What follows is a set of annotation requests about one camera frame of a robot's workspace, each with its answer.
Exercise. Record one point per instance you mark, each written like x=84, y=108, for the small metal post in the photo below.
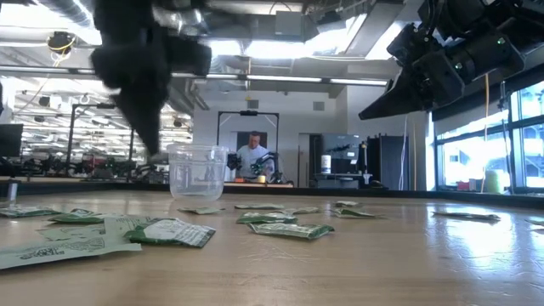
x=12, y=191

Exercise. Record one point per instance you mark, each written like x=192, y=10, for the pale green Stevia packet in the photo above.
x=302, y=210
x=259, y=206
x=51, y=253
x=200, y=210
x=85, y=231
x=465, y=216

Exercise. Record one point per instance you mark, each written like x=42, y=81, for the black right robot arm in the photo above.
x=489, y=59

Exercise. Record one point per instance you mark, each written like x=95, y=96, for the clear plastic cup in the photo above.
x=197, y=178

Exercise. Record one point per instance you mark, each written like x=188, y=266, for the long ceiling light rail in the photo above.
x=280, y=78

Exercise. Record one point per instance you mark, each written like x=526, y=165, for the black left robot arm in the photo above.
x=123, y=13

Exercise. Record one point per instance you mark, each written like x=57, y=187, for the white paper towel roll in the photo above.
x=326, y=164

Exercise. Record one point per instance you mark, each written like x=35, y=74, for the grey cabinet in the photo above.
x=340, y=142

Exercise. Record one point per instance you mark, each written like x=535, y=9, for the black computer monitor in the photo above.
x=10, y=140

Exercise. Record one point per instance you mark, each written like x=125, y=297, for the distant wooden table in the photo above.
x=272, y=185

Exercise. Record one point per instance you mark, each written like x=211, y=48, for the grey ceiling box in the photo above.
x=289, y=23

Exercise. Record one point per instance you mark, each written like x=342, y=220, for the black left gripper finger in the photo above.
x=146, y=119

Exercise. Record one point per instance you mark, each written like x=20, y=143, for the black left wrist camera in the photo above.
x=189, y=57

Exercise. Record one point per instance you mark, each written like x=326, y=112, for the dark green Truvia packet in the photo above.
x=78, y=218
x=346, y=204
x=291, y=230
x=353, y=213
x=265, y=218
x=174, y=233
x=25, y=211

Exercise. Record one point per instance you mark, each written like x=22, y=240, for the silver ceiling duct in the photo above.
x=72, y=13

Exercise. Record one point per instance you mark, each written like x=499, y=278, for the yellow green object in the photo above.
x=494, y=183

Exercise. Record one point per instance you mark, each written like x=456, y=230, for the person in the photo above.
x=254, y=159

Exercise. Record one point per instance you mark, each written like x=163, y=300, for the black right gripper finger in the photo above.
x=399, y=100

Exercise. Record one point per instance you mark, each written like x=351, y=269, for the black gantry frame with camera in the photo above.
x=248, y=113

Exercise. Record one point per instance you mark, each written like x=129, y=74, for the black metal table frame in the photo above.
x=382, y=193

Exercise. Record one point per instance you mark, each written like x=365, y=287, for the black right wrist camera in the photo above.
x=408, y=44

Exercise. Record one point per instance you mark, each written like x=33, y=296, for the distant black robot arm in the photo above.
x=272, y=168
x=233, y=161

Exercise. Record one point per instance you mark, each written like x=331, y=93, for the black cabinet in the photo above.
x=389, y=161

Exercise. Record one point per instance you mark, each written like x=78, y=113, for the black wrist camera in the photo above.
x=189, y=57
x=408, y=44

